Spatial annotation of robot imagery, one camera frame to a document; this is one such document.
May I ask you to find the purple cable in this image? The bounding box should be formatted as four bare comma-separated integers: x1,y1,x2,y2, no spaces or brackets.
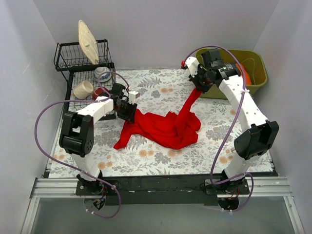
183,44,254,212
34,71,132,219

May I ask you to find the blue white ceramic bowl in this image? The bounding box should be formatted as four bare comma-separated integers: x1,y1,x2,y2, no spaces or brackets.
94,67,112,83

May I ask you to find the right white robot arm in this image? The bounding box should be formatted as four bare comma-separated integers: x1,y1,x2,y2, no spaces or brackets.
181,45,279,194

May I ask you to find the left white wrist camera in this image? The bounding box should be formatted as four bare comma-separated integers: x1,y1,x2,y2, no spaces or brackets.
128,91,140,103

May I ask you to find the green plastic bin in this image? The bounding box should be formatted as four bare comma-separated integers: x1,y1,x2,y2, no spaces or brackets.
195,47,267,99

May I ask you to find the aluminium rail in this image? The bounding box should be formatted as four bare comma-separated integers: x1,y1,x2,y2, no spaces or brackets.
30,176,293,198

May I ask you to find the red t shirt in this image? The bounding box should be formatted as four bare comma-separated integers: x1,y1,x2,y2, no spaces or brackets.
114,89,201,150

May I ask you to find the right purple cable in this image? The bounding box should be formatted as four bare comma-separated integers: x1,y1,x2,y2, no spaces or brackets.
183,44,254,212

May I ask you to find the orange t shirt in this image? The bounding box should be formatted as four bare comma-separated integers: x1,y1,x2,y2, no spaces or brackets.
236,64,252,85

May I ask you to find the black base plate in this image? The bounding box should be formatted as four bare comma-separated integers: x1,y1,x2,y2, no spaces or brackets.
76,174,250,205

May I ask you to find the black wire dish rack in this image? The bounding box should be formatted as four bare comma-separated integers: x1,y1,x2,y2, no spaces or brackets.
53,39,117,124

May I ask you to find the cream ceramic cup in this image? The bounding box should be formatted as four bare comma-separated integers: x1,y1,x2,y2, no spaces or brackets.
73,80,94,99

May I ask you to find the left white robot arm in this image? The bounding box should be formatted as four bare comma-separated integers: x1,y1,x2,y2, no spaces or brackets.
59,83,140,195

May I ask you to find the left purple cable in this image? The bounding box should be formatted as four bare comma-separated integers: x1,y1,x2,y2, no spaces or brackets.
34,71,132,219

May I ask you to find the floral table mat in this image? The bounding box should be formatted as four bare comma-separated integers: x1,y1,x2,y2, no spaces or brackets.
48,68,273,178

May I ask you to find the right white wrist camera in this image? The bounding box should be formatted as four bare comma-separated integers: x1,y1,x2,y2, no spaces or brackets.
181,57,199,77

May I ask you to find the red bowl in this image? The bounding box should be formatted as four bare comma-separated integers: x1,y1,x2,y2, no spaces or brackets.
92,88,109,100

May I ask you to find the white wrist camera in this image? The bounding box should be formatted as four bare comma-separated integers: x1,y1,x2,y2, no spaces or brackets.
128,91,140,103
181,57,199,77

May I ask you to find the cream woven plate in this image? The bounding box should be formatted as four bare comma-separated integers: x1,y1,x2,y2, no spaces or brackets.
78,20,99,65

